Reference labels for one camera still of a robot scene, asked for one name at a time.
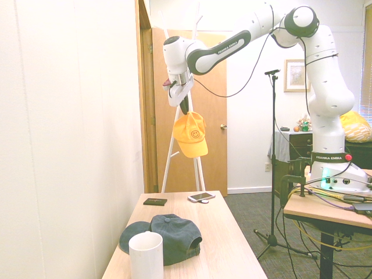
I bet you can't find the orange wooden door frame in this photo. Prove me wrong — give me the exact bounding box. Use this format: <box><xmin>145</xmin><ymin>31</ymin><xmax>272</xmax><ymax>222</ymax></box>
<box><xmin>135</xmin><ymin>0</ymin><xmax>160</xmax><ymax>194</ymax></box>

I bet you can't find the orange wooden door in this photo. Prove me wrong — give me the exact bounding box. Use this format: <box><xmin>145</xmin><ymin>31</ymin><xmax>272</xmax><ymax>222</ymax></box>
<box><xmin>151</xmin><ymin>27</ymin><xmax>228</xmax><ymax>194</ymax></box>

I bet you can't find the yellow cable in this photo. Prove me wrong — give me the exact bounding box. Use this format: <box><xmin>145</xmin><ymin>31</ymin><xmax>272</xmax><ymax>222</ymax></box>
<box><xmin>287</xmin><ymin>185</ymin><xmax>372</xmax><ymax>253</ymax></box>

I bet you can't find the purple cable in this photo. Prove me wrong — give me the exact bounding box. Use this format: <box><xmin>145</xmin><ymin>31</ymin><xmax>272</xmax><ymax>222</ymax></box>
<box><xmin>307</xmin><ymin>188</ymin><xmax>372</xmax><ymax>216</ymax></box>

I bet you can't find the dark blue baseball cap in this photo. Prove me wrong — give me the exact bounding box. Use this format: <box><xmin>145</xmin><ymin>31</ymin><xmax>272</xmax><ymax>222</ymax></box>
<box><xmin>119</xmin><ymin>213</ymin><xmax>203</xmax><ymax>267</ymax></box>

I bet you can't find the black camera tripod stand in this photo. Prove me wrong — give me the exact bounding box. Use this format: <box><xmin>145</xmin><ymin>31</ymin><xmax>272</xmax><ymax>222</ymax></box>
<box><xmin>253</xmin><ymin>74</ymin><xmax>319</xmax><ymax>261</ymax></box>

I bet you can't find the black C-clamp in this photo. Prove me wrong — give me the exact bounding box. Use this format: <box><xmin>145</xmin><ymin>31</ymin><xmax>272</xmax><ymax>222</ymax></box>
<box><xmin>280</xmin><ymin>158</ymin><xmax>309</xmax><ymax>204</ymax></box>

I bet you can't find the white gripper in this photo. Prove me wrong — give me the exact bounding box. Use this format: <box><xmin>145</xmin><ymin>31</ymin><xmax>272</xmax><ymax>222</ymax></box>
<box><xmin>167</xmin><ymin>76</ymin><xmax>195</xmax><ymax>115</ymax></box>

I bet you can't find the white smartphone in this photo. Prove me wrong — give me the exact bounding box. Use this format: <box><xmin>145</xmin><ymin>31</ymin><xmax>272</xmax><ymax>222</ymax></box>
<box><xmin>187</xmin><ymin>192</ymin><xmax>217</xmax><ymax>203</ymax></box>

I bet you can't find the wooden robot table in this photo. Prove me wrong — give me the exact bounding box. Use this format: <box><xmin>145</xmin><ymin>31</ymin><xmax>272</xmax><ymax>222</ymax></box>
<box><xmin>283</xmin><ymin>165</ymin><xmax>372</xmax><ymax>279</ymax></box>

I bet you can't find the white coat rack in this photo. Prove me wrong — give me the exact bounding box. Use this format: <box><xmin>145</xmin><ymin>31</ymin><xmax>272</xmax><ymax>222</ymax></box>
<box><xmin>159</xmin><ymin>2</ymin><xmax>208</xmax><ymax>194</ymax></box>

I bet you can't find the white mug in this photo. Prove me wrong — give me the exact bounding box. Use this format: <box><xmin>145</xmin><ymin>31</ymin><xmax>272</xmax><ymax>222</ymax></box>
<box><xmin>128</xmin><ymin>231</ymin><xmax>164</xmax><ymax>279</ymax></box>

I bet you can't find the dark wooden sideboard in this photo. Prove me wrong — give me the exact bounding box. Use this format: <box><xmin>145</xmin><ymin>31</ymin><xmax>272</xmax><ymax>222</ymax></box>
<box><xmin>274</xmin><ymin>130</ymin><xmax>372</xmax><ymax>201</ymax></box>

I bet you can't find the grey draped cloth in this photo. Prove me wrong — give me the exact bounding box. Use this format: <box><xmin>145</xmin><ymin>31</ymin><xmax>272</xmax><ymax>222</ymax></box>
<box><xmin>267</xmin><ymin>130</ymin><xmax>291</xmax><ymax>162</ymax></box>

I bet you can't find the dark grey adapter box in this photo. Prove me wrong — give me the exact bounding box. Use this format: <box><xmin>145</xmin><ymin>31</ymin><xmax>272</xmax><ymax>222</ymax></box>
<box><xmin>353</xmin><ymin>203</ymin><xmax>372</xmax><ymax>214</ymax></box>

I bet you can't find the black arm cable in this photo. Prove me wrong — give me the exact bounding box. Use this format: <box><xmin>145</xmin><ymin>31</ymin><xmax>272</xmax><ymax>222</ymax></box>
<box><xmin>190</xmin><ymin>5</ymin><xmax>339</xmax><ymax>117</ymax></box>

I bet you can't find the framed wall picture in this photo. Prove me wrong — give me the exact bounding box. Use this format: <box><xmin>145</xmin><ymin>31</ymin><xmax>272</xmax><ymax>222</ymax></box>
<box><xmin>284</xmin><ymin>59</ymin><xmax>311</xmax><ymax>93</ymax></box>

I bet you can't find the yellow smiley baseball cap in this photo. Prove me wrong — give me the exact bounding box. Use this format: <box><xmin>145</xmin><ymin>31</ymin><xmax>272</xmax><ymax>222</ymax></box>
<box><xmin>171</xmin><ymin>111</ymin><xmax>209</xmax><ymax>159</ymax></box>

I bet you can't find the black card wallet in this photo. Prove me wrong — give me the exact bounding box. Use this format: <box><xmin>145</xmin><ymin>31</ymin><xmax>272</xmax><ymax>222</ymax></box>
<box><xmin>143</xmin><ymin>198</ymin><xmax>169</xmax><ymax>207</ymax></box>

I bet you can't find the yellow bag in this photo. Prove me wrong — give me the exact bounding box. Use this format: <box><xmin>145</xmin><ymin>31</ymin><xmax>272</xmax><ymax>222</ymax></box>
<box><xmin>339</xmin><ymin>110</ymin><xmax>372</xmax><ymax>143</ymax></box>

